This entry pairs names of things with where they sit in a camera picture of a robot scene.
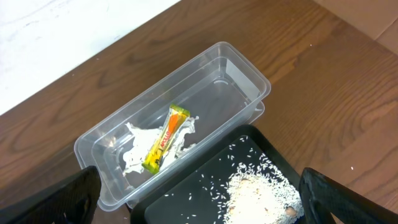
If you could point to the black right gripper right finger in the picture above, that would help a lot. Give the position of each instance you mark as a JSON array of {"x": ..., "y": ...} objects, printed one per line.
[{"x": 324, "y": 199}]

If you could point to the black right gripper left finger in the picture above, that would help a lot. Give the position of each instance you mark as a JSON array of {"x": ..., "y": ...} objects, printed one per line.
[{"x": 72, "y": 200}]

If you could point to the white tissue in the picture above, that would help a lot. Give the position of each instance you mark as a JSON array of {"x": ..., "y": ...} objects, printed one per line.
[{"x": 145, "y": 138}]

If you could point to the green orange snack wrapper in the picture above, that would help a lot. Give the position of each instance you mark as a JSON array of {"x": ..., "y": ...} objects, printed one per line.
[{"x": 175, "y": 118}]

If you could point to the pile of rice waste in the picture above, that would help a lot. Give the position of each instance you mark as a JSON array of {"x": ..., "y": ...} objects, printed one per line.
[{"x": 261, "y": 194}]

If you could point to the black waste bin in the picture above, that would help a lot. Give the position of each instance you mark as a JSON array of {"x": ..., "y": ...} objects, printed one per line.
[{"x": 198, "y": 193}]

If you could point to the clear plastic waste bin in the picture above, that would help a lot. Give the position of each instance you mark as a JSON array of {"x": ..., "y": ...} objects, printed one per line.
[{"x": 221, "y": 89}]

